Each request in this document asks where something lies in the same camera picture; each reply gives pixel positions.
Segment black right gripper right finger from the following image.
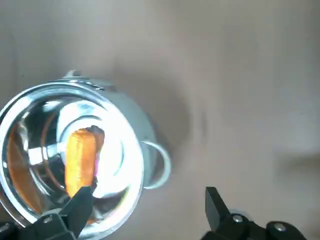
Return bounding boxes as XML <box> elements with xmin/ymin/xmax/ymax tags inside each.
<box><xmin>201</xmin><ymin>186</ymin><xmax>311</xmax><ymax>240</ymax></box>

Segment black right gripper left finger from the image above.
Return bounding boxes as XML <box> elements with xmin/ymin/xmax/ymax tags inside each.
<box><xmin>0</xmin><ymin>186</ymin><xmax>95</xmax><ymax>240</ymax></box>

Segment yellow corn cob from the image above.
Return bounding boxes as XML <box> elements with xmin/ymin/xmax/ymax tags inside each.
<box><xmin>64</xmin><ymin>126</ymin><xmax>105</xmax><ymax>224</ymax></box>

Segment grey steel cooking pot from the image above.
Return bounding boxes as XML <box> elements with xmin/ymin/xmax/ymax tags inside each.
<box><xmin>0</xmin><ymin>69</ymin><xmax>172</xmax><ymax>238</ymax></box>

